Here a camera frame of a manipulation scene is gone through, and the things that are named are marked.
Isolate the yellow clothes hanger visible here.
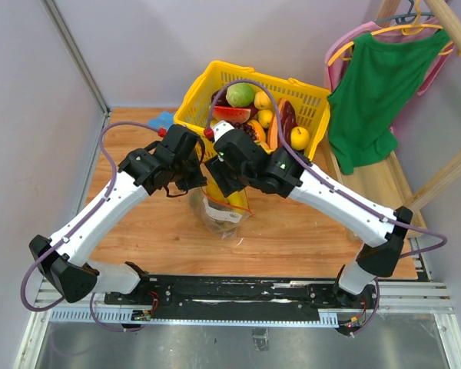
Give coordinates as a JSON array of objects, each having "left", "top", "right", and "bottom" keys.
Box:
[{"left": 327, "top": 0, "right": 443, "bottom": 67}]

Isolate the raw meat slab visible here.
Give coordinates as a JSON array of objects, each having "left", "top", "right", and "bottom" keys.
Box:
[{"left": 267, "top": 98, "right": 297, "bottom": 150}]

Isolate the pink shirt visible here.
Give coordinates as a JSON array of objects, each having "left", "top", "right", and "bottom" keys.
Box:
[{"left": 324, "top": 19, "right": 456, "bottom": 95}]

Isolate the yellow plastic basket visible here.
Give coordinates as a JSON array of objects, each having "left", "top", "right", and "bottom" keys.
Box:
[{"left": 174, "top": 60, "right": 330, "bottom": 160}]

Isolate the purple grape bunch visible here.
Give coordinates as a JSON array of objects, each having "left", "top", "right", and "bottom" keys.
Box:
[{"left": 239, "top": 122, "right": 257, "bottom": 141}]

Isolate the aluminium frame post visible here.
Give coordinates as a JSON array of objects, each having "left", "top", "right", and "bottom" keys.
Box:
[{"left": 41, "top": 0, "right": 112, "bottom": 116}]

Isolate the clear zip top bag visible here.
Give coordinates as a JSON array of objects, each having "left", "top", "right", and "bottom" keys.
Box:
[{"left": 189, "top": 186, "right": 253, "bottom": 239}]

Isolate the blue cloth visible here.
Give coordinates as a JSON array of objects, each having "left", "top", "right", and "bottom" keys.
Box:
[{"left": 148, "top": 111, "right": 175, "bottom": 131}]

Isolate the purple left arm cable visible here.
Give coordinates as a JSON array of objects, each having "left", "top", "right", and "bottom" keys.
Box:
[{"left": 20, "top": 121, "right": 168, "bottom": 312}]

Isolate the yellow lemon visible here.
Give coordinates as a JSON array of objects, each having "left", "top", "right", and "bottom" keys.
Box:
[{"left": 254, "top": 91, "right": 273, "bottom": 110}]

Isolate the green tank top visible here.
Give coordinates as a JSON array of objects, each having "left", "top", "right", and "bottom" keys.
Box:
[{"left": 328, "top": 29, "right": 449, "bottom": 175}]

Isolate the yellow banana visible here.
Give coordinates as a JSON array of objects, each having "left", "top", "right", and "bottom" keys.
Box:
[{"left": 204, "top": 181, "right": 249, "bottom": 211}]

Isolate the wooden clothes rack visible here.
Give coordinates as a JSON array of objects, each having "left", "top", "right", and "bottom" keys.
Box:
[{"left": 321, "top": 1, "right": 461, "bottom": 226}]

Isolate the papaya half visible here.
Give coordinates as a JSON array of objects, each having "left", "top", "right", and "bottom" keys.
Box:
[{"left": 247, "top": 120, "right": 267, "bottom": 141}]

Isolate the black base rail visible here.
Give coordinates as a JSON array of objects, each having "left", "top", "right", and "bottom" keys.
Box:
[{"left": 104, "top": 274, "right": 376, "bottom": 324}]

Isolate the watermelon slice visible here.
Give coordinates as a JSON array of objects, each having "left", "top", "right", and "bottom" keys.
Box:
[{"left": 212, "top": 106, "right": 252, "bottom": 124}]

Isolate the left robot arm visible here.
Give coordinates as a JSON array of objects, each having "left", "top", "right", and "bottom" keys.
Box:
[{"left": 29, "top": 125, "right": 206, "bottom": 304}]

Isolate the grey clothes hanger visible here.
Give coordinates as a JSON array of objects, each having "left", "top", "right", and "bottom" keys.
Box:
[{"left": 374, "top": 0, "right": 433, "bottom": 27}]

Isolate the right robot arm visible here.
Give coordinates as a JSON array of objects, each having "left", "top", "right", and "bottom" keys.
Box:
[{"left": 205, "top": 121, "right": 413, "bottom": 308}]

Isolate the green cabbage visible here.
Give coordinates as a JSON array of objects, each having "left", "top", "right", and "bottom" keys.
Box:
[{"left": 226, "top": 82, "right": 255, "bottom": 108}]

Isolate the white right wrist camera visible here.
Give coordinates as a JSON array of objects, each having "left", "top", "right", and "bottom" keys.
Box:
[{"left": 211, "top": 120, "right": 234, "bottom": 143}]

